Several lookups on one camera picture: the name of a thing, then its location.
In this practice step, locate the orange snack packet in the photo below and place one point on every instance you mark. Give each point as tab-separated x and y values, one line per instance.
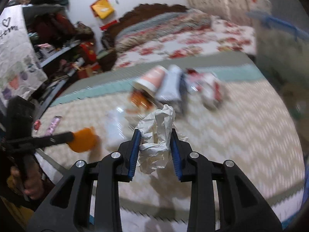
139	102

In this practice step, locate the floral bed quilt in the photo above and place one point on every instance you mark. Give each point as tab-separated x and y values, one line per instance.
178	35

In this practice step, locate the beige round trash bin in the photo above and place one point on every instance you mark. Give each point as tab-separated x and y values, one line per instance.
295	98

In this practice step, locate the clear plastic bottle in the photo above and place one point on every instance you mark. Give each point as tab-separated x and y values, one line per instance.
117	128

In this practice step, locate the white star mug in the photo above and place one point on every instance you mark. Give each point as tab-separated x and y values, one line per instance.
263	6

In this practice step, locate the pink paper cup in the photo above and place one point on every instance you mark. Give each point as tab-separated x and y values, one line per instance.
151	81

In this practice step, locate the white printed tote bag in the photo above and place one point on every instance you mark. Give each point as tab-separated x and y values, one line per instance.
21	73

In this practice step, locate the red white snack wrapper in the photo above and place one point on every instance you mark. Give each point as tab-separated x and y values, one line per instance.
208	86

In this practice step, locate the yellow wall ornament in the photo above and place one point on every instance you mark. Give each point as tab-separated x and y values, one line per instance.
102	9

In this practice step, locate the lower clear storage box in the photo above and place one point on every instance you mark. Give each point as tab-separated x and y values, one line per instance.
281	50

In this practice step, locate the dark wooden headboard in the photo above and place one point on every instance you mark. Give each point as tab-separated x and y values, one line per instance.
138	14

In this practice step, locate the cluttered dark shelf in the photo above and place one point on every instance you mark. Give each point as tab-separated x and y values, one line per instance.
57	44

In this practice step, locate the person's left hand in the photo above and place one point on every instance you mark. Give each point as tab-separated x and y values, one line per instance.
32	187

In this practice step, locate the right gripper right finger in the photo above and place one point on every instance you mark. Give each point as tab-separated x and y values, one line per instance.
176	154

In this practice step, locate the pink candy wrapper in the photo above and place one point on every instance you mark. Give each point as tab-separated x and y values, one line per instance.
53	125

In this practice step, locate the white paper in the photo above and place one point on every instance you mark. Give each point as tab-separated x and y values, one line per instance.
154	149

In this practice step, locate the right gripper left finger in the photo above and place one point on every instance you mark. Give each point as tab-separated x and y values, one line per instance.
132	153

